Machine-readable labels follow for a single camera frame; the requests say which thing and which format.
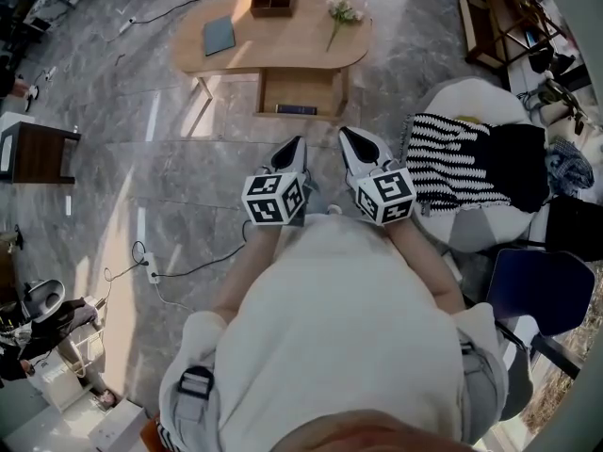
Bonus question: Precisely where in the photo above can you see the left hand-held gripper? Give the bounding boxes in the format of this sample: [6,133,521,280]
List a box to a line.
[240,135,320,228]

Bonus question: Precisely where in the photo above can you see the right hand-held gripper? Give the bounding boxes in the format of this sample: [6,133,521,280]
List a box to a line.
[338,126,418,227]

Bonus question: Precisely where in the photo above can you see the wooden drawer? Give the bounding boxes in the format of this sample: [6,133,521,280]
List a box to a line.
[253,67,349,122]

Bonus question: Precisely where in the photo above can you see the person's right forearm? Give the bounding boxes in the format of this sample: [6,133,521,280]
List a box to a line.
[384,218,468,315]

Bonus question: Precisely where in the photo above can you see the person's left forearm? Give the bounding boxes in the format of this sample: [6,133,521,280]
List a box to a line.
[210,225,280,323]

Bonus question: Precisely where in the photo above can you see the wooden coffee table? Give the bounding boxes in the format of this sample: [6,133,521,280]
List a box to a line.
[173,0,374,113]

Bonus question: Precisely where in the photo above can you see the dark blue book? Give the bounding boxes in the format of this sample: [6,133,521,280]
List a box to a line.
[274,103,319,117]

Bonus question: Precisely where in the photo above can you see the person's legs in jeans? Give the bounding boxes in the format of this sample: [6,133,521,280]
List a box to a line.
[303,184,334,218]

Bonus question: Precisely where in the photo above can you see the black and white striped blanket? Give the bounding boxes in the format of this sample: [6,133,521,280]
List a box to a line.
[404,112,513,215]

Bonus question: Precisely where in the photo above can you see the white round armchair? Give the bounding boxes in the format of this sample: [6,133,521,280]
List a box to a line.
[401,76,551,254]

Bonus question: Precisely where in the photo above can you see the white artificial flower bunch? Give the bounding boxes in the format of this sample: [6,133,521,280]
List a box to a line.
[324,0,366,53]

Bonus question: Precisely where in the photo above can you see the blue-grey notebook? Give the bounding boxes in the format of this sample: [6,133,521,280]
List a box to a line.
[203,14,237,58]

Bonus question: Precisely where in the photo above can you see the black cloth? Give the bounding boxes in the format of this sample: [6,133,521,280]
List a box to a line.
[483,121,552,215]

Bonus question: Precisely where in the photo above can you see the brown wooden organizer box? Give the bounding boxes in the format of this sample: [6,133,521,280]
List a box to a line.
[249,0,299,20]

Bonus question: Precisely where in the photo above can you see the person's cream shirt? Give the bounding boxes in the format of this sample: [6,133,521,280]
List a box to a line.
[158,213,511,452]

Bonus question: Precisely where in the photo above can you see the wooden rattan shelf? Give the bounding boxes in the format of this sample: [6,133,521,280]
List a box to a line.
[458,0,570,73]

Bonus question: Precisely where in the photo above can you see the blue patterned cloth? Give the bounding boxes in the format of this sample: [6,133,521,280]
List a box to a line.
[545,137,596,193]

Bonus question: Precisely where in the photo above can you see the black bag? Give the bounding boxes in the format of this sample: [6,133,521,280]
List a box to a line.
[545,194,603,264]

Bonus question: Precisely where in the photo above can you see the dark blue chair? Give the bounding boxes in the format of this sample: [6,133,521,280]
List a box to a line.
[483,246,598,339]

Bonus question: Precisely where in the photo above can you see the dark wooden side table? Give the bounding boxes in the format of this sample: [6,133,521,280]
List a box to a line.
[0,119,83,186]

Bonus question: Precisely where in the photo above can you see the white box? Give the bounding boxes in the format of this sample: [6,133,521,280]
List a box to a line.
[88,397,149,452]

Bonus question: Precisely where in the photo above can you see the black floor cable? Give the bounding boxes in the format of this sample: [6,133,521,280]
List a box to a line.
[130,218,247,280]

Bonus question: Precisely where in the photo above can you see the grey backpack strap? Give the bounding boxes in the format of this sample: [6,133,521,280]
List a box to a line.
[458,335,509,424]
[171,363,221,443]

